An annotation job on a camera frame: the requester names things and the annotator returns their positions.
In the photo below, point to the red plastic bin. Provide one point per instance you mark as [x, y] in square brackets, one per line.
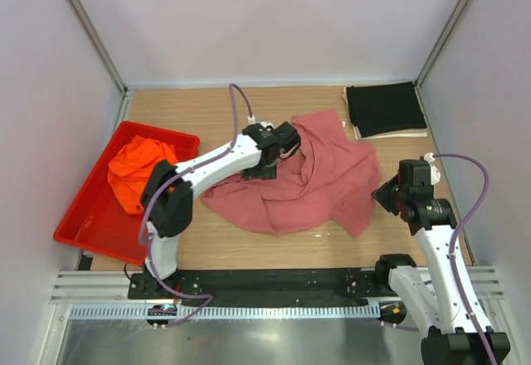
[95, 221]

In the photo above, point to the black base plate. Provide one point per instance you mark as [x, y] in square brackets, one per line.
[352, 283]

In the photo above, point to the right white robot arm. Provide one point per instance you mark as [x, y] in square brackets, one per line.
[453, 326]

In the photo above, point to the folded black t shirt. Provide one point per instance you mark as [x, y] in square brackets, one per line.
[384, 108]

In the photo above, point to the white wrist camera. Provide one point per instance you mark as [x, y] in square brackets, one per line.
[435, 173]
[251, 120]

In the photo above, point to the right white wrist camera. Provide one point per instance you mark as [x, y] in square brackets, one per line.
[435, 173]

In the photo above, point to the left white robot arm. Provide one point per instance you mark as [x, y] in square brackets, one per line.
[171, 190]

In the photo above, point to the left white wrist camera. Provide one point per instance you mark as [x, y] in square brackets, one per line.
[251, 120]

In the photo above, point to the pink polo t shirt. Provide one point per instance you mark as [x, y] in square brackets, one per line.
[331, 178]

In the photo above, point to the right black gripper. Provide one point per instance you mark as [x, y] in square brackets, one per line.
[384, 195]

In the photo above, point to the orange t shirt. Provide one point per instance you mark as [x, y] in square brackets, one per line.
[131, 167]

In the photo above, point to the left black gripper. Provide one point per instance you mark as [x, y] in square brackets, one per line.
[258, 172]

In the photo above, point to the white slotted cable duct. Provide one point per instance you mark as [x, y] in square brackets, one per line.
[169, 313]

